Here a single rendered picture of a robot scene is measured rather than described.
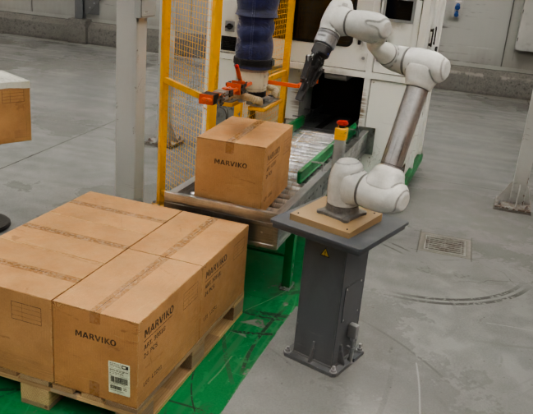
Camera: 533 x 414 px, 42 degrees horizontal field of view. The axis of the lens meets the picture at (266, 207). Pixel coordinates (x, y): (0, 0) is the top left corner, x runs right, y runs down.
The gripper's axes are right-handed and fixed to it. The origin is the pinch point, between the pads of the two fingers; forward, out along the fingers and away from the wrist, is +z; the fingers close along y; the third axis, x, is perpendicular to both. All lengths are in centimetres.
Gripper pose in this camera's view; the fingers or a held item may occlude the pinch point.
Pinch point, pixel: (302, 92)
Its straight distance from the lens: 278.6
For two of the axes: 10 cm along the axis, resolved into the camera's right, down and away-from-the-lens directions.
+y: -4.9, -3.1, -8.2
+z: -4.1, 9.1, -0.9
